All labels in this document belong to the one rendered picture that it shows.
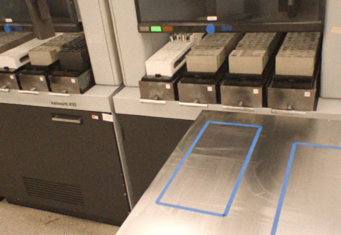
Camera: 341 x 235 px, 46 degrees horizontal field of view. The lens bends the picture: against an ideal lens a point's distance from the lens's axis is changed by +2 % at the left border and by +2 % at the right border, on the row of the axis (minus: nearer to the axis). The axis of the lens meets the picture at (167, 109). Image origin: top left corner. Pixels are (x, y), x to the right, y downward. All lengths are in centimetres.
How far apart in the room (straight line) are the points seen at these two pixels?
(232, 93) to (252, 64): 12
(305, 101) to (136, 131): 64
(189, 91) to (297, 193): 65
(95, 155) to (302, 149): 100
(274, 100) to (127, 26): 59
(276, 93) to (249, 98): 9
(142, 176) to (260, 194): 91
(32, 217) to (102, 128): 81
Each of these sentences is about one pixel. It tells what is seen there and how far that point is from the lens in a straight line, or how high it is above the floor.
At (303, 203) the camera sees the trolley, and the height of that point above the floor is 82.
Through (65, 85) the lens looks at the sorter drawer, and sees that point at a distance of 163.
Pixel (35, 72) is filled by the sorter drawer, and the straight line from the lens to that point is 171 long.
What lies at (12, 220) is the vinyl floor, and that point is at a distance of 230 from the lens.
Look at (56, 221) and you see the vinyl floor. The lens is 218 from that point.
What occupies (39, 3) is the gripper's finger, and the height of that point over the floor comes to 122.
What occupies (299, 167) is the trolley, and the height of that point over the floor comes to 82.
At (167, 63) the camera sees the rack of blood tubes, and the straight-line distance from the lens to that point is 140.
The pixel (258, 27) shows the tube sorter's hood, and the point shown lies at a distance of 129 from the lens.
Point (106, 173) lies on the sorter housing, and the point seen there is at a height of 36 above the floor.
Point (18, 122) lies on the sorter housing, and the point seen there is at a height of 57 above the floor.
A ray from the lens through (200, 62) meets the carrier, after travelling 139.
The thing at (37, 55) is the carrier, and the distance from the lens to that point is 176.
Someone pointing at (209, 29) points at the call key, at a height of 98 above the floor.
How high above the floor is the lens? 134
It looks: 26 degrees down
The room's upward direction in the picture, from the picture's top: 8 degrees counter-clockwise
